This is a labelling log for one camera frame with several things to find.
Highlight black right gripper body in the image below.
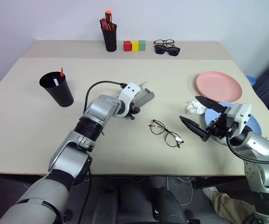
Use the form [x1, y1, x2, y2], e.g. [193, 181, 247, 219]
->
[204, 106, 239, 140]

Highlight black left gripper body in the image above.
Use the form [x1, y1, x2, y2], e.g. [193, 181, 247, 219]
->
[124, 104, 141, 121]

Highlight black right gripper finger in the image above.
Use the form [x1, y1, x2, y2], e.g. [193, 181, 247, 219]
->
[194, 95, 229, 114]
[179, 115, 210, 142]

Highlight tortoiseshell round glasses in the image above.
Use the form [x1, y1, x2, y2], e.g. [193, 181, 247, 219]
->
[149, 119, 185, 149]

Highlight wide black cup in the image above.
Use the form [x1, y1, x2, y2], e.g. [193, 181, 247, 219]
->
[39, 71, 75, 108]

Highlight black-framed clear glasses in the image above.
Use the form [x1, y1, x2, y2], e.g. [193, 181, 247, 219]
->
[153, 39, 176, 48]

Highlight crumpled white tissue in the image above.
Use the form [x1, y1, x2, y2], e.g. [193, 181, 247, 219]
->
[185, 100, 206, 115]

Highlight pink plate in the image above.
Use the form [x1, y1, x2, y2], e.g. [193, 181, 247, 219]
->
[196, 71, 243, 104]

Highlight light blue plate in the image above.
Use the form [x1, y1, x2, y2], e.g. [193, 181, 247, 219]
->
[204, 102, 262, 146]

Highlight blue round object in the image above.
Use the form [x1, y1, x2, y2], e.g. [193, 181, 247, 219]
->
[246, 75, 257, 87]

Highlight white shoe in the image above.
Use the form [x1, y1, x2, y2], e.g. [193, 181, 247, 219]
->
[203, 186, 219, 204]

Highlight black sunglasses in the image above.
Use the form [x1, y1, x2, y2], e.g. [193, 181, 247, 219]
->
[153, 45, 181, 57]

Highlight tall black pen holder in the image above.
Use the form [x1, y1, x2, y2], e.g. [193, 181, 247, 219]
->
[101, 23, 118, 52]

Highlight khaki trouser leg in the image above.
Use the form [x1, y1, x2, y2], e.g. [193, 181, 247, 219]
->
[212, 190, 260, 224]

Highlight dark rounded shape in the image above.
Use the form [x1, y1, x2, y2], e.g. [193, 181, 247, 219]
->
[151, 188, 188, 224]

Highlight orange-tipped black red tool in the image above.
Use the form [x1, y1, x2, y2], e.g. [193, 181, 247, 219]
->
[105, 9, 113, 27]

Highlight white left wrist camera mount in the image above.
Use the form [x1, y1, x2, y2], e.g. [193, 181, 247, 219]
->
[117, 82, 142, 118]

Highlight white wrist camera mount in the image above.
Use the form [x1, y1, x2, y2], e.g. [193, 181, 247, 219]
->
[117, 82, 142, 118]
[227, 103, 252, 132]

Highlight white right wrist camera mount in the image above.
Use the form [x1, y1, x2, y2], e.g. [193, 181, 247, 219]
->
[227, 103, 252, 132]

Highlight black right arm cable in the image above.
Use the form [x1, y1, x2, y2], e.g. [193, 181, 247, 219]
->
[226, 136, 269, 165]

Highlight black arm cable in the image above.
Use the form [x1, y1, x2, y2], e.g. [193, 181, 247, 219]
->
[226, 136, 269, 165]
[84, 80, 127, 112]

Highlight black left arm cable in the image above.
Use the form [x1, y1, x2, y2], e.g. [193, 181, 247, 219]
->
[84, 80, 127, 112]

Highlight white floor cable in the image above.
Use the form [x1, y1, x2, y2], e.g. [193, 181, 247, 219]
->
[177, 176, 194, 206]

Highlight red black handled tool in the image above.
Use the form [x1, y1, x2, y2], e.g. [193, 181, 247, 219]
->
[99, 18, 117, 31]

